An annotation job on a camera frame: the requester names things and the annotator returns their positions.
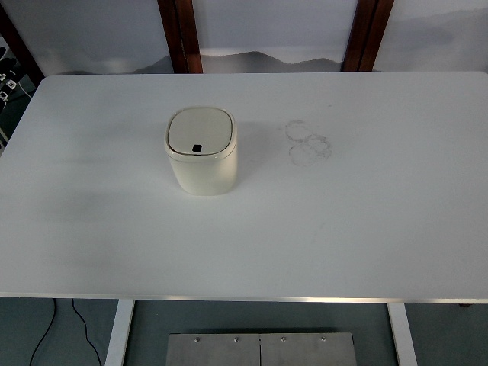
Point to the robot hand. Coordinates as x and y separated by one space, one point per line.
7 70

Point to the cream lidded trash bin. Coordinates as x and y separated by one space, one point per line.
204 173

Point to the mountain painting screen panel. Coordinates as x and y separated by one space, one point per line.
438 30
95 30
274 26

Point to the white table leg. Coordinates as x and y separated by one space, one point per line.
119 331
402 335

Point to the grey metal plate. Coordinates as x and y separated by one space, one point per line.
228 352

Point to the brown wooden screen post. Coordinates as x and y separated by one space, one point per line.
169 34
21 45
377 34
356 34
192 34

